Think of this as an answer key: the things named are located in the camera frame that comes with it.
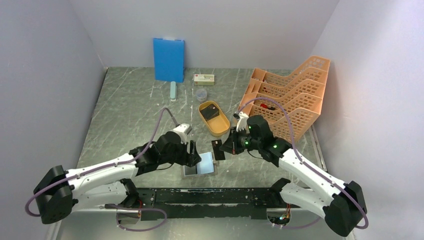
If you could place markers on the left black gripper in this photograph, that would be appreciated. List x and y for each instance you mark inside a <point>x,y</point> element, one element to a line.
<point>191,158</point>

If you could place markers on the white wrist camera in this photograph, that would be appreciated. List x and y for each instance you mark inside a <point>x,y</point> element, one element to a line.
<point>183,128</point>
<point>241,118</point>

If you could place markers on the small white red box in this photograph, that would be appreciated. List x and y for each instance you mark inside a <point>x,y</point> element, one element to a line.
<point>204,79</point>

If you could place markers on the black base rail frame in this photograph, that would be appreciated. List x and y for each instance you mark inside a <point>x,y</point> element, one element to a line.
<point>195,203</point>

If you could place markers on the beige card holder wallet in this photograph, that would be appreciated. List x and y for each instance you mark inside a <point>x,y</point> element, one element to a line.
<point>208,166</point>

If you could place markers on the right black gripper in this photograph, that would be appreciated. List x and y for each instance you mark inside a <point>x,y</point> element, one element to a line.
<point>231,145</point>

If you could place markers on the orange plastic file organizer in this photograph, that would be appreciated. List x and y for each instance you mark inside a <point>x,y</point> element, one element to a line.
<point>298,97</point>

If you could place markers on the small clear round container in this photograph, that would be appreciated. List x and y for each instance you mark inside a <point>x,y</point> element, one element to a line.
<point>201,95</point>

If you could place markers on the red black item in organizer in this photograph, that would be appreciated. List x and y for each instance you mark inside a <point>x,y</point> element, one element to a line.
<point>270,108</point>

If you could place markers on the blue board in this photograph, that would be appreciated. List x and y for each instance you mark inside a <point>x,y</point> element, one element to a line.
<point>168,56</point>

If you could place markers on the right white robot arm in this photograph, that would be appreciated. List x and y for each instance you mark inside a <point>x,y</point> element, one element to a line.
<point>341,205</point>

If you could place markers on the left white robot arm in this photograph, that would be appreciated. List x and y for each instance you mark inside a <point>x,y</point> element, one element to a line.
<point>62,192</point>

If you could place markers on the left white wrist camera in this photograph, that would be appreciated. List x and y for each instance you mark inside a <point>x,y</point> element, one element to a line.
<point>183,128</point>

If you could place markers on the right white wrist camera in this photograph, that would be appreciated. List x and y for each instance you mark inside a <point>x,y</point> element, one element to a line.
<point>241,118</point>

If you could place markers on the black VIP card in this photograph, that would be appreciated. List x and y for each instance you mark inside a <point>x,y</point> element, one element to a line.
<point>190,171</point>
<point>219,155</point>

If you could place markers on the light blue eraser bar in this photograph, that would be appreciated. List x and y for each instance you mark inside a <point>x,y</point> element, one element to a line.
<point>173,91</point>

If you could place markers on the yellow oval tray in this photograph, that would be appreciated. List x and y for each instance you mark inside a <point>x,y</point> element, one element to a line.
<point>217,126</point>

